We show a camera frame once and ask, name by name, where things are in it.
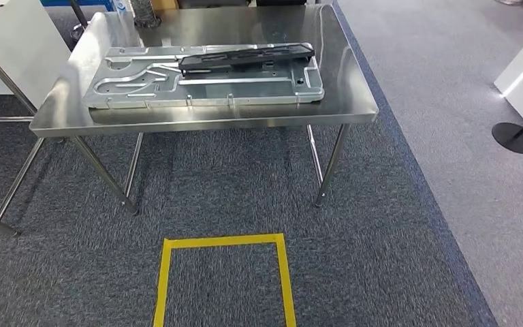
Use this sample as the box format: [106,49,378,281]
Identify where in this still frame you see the black plastic frame part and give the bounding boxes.
[178,44,315,76]

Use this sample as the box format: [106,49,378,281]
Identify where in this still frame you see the stainless steel workbench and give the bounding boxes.
[29,3,380,217]

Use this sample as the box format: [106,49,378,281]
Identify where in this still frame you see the machined aluminium plate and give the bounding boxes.
[83,42,326,110]

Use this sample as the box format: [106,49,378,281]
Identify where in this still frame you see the yellow floor tape rectangle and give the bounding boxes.
[153,233,298,327]

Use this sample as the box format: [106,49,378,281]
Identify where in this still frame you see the black pole stand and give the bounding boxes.
[67,0,92,42]

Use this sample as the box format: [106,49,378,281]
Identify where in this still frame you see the black stanchion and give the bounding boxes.
[491,104,523,155]

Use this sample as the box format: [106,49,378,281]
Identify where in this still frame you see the white cabinet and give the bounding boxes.
[0,0,72,97]

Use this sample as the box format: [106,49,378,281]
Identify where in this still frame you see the grey flexible duct hose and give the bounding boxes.
[128,0,162,29]

